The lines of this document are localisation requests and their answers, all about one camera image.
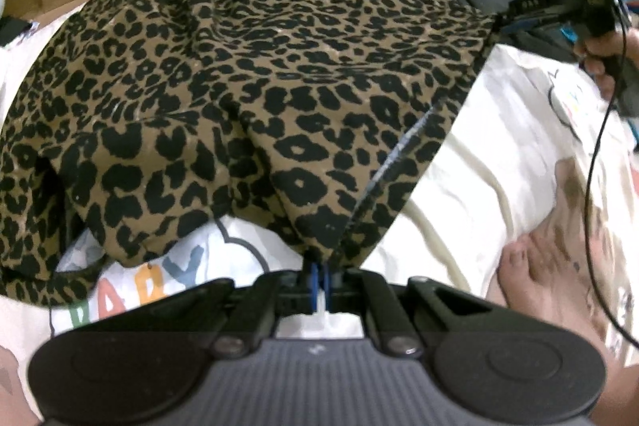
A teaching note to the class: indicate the person bare foot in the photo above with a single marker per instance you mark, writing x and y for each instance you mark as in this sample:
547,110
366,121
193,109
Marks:
549,272

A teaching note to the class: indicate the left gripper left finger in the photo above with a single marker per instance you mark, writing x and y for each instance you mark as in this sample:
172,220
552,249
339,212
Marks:
244,317

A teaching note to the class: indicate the person right hand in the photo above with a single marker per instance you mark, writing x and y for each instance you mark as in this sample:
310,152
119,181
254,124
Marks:
591,51

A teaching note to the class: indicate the leopard print garment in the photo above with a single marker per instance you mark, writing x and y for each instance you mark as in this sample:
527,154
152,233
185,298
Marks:
143,120

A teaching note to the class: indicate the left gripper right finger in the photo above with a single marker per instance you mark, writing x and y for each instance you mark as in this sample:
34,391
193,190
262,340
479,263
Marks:
369,296

